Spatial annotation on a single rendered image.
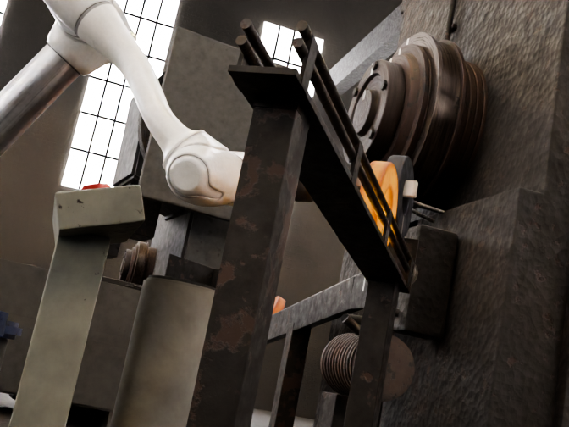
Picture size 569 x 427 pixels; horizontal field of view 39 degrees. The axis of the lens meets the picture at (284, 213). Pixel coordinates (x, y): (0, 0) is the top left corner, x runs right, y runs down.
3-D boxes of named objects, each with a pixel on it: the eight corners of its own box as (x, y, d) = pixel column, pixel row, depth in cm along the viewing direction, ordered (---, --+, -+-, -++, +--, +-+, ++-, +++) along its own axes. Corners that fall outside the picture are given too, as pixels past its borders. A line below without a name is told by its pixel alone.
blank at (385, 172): (402, 194, 144) (383, 192, 145) (391, 143, 131) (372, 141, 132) (383, 270, 136) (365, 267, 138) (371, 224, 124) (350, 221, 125)
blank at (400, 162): (417, 174, 157) (400, 174, 158) (406, 141, 143) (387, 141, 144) (407, 249, 153) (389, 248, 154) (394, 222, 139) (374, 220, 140)
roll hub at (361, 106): (351, 179, 216) (368, 83, 222) (394, 156, 190) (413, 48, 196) (333, 173, 215) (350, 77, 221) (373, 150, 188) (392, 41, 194)
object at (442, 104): (367, 225, 226) (393, 73, 236) (446, 198, 181) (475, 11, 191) (345, 220, 224) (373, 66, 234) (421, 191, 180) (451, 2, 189)
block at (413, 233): (430, 341, 179) (446, 237, 184) (448, 341, 172) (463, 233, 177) (387, 331, 177) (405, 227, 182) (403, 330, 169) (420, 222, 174)
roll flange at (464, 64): (398, 234, 228) (423, 82, 238) (484, 208, 184) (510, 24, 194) (367, 225, 226) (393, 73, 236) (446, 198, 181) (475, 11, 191)
